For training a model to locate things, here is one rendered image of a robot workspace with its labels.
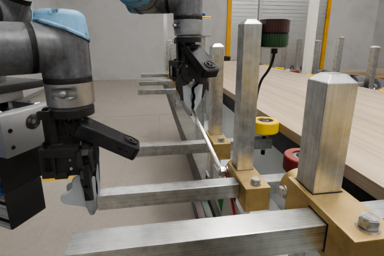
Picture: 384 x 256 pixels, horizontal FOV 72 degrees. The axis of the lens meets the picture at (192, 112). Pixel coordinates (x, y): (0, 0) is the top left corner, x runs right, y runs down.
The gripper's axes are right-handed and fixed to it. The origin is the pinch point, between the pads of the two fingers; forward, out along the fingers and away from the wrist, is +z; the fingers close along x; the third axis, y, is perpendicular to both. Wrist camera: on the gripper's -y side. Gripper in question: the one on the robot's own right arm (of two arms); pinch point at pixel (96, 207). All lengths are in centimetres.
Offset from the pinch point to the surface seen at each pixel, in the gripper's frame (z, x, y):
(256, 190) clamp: -3.9, 5.1, -29.9
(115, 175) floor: 83, -171, 22
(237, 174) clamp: -4.2, -0.5, -28.1
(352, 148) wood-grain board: -7, -3, -56
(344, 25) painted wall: -75, -763, -640
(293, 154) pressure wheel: -7.6, -0.9, -40.3
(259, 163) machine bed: 14, -39, -50
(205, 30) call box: -34, -51, -32
